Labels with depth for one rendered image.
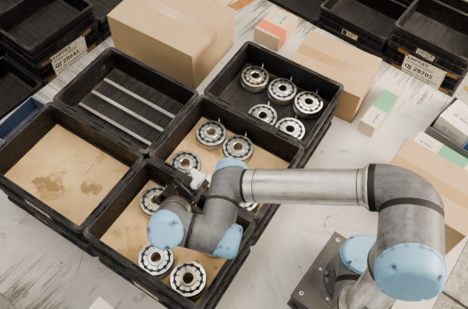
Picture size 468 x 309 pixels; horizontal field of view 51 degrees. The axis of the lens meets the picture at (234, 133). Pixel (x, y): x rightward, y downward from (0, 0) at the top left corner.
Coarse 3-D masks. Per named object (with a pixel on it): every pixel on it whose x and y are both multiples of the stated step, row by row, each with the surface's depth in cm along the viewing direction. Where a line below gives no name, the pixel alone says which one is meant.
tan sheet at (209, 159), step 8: (200, 120) 171; (192, 128) 169; (192, 136) 167; (184, 144) 165; (192, 144) 165; (176, 152) 163; (200, 152) 164; (208, 152) 164; (216, 152) 164; (256, 152) 164; (264, 152) 164; (168, 160) 162; (208, 160) 162; (216, 160) 162; (256, 160) 163; (264, 160) 163; (272, 160) 163; (280, 160) 163; (208, 168) 160; (248, 168) 161; (208, 184) 157
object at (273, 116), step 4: (260, 104) 172; (264, 104) 172; (252, 108) 171; (256, 108) 171; (260, 108) 171; (264, 108) 171; (268, 108) 171; (272, 108) 171; (252, 112) 170; (268, 112) 170; (272, 112) 170; (272, 116) 169; (276, 116) 169; (268, 120) 168; (272, 120) 168; (272, 124) 167
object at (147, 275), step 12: (120, 192) 144; (204, 192) 144; (108, 204) 141; (96, 216) 139; (240, 216) 140; (84, 228) 137; (252, 228) 138; (96, 240) 135; (108, 252) 133; (132, 264) 133; (228, 264) 132; (144, 276) 130; (216, 276) 130; (168, 288) 130; (180, 300) 127; (204, 300) 128
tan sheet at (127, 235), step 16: (128, 208) 152; (112, 224) 148; (128, 224) 149; (144, 224) 149; (112, 240) 146; (128, 240) 146; (144, 240) 146; (128, 256) 143; (176, 256) 143; (192, 256) 144; (208, 272) 141
